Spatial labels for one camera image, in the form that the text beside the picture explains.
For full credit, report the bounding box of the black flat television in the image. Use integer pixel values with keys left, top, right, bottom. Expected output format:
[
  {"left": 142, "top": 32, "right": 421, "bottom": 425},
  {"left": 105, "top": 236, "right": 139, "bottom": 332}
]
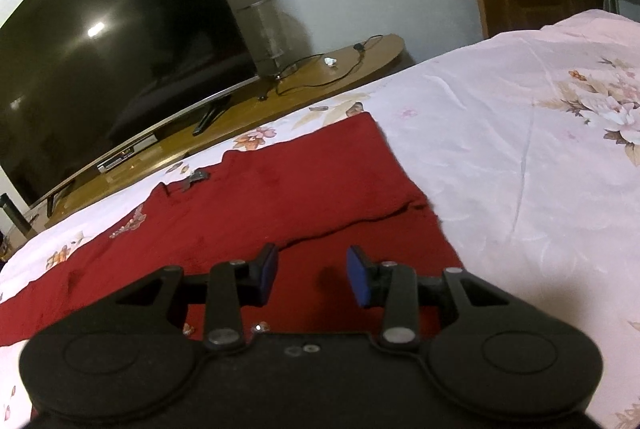
[{"left": 0, "top": 0, "right": 261, "bottom": 216}]

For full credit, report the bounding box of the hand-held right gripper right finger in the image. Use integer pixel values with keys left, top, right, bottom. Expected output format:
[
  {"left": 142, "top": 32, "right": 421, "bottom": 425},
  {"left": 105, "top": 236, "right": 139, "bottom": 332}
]
[{"left": 347, "top": 245, "right": 506, "bottom": 353}]

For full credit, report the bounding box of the floral pink bedsheet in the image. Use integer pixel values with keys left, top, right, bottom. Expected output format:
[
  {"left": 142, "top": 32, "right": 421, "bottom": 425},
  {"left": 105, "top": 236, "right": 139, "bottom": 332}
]
[{"left": 0, "top": 9, "right": 640, "bottom": 429}]

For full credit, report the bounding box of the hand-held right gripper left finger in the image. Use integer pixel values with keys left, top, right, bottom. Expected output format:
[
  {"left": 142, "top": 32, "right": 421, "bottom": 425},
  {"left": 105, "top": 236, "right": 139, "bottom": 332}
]
[{"left": 116, "top": 243, "right": 279, "bottom": 353}]

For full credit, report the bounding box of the clear glass vase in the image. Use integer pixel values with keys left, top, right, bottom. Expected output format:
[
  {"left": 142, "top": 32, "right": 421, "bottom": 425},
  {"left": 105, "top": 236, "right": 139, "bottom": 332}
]
[{"left": 236, "top": 0, "right": 289, "bottom": 78}]

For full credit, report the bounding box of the silver set-top box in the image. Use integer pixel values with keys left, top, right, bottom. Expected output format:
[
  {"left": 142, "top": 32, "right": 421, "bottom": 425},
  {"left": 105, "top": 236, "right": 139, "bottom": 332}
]
[{"left": 97, "top": 134, "right": 159, "bottom": 174}]

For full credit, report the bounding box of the red knit garment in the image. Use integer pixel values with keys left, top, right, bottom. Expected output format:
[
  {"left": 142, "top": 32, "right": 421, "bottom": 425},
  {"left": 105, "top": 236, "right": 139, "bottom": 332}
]
[{"left": 0, "top": 112, "right": 463, "bottom": 346}]

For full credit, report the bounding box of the black cable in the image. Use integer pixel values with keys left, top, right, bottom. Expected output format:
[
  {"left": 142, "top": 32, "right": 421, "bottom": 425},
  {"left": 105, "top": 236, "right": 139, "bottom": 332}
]
[{"left": 257, "top": 35, "right": 384, "bottom": 101}]

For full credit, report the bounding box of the dark metal frame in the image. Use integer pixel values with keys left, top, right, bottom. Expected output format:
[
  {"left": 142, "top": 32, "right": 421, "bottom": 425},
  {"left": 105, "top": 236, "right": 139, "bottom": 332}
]
[{"left": 0, "top": 192, "right": 35, "bottom": 260}]

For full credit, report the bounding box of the wooden television stand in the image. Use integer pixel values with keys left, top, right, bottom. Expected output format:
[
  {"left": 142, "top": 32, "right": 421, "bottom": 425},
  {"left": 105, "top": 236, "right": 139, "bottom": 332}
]
[{"left": 30, "top": 34, "right": 406, "bottom": 230}]

